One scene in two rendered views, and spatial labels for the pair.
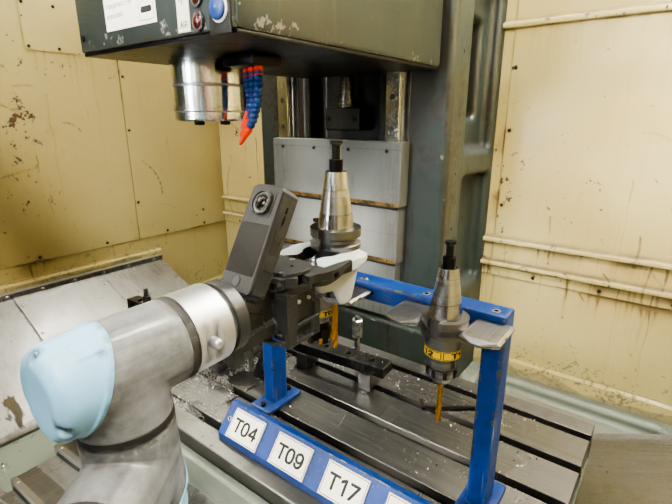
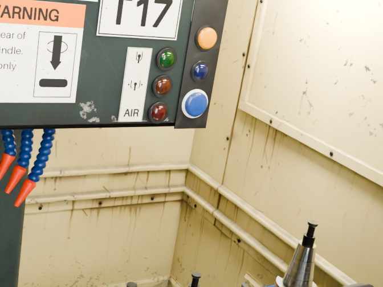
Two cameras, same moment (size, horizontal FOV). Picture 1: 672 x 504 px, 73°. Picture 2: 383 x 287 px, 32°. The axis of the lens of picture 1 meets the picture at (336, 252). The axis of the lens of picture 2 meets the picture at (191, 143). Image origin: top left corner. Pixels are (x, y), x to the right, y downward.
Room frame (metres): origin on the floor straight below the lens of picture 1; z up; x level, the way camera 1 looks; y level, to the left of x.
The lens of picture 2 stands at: (0.44, 0.89, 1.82)
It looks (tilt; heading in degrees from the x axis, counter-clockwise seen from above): 18 degrees down; 289
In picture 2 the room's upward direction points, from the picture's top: 10 degrees clockwise
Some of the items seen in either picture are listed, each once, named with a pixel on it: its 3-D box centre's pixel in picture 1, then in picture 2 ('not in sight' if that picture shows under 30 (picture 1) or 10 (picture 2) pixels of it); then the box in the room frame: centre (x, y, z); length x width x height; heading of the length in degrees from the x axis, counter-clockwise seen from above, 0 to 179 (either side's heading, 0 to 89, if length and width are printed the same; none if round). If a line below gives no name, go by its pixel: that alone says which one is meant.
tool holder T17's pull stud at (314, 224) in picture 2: (336, 156); (310, 233); (0.54, 0.00, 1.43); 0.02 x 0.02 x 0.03
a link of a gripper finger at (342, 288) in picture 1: (344, 279); not in sight; (0.51, -0.01, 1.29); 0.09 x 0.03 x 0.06; 129
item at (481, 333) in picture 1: (484, 335); not in sight; (0.52, -0.19, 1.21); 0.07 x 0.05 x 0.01; 143
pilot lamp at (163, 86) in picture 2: not in sight; (162, 86); (0.72, 0.20, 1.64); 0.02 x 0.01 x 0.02; 53
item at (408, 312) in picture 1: (408, 313); not in sight; (0.59, -0.10, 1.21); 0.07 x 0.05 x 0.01; 143
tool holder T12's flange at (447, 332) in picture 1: (444, 323); not in sight; (0.56, -0.15, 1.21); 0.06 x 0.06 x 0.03
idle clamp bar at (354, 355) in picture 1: (337, 361); not in sight; (0.94, 0.00, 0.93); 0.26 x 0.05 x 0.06; 58
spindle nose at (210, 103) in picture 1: (210, 92); not in sight; (1.04, 0.27, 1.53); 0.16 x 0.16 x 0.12
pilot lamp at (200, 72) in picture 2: not in sight; (200, 71); (0.69, 0.16, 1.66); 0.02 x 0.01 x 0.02; 53
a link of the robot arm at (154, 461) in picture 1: (128, 484); not in sight; (0.30, 0.17, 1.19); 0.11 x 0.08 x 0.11; 1
